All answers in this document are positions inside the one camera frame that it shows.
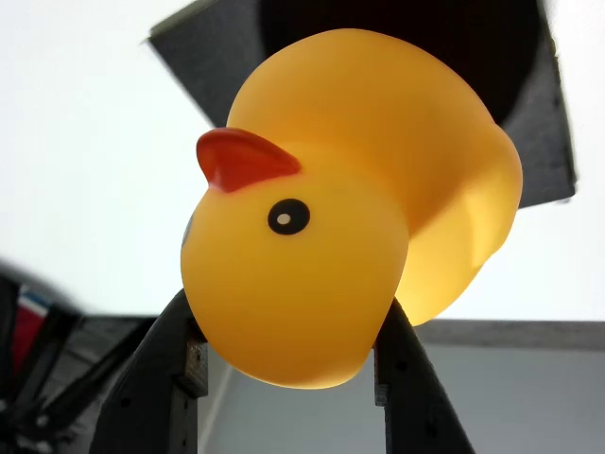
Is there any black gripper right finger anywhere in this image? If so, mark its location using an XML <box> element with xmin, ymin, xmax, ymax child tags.
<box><xmin>372</xmin><ymin>296</ymin><xmax>476</xmax><ymax>454</ymax></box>

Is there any black cardboard square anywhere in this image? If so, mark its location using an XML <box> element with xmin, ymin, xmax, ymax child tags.
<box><xmin>146</xmin><ymin>0</ymin><xmax>579</xmax><ymax>209</ymax></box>

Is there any red fabric storage bin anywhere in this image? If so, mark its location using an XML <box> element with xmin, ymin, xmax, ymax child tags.
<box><xmin>11</xmin><ymin>295</ymin><xmax>48</xmax><ymax>365</ymax></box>

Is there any yellow rubber duck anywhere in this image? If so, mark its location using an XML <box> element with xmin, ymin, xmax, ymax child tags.
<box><xmin>180</xmin><ymin>27</ymin><xmax>525</xmax><ymax>392</ymax></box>

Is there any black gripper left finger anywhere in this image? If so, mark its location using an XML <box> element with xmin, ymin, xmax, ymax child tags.
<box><xmin>89</xmin><ymin>288</ymin><xmax>209</xmax><ymax>454</ymax></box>

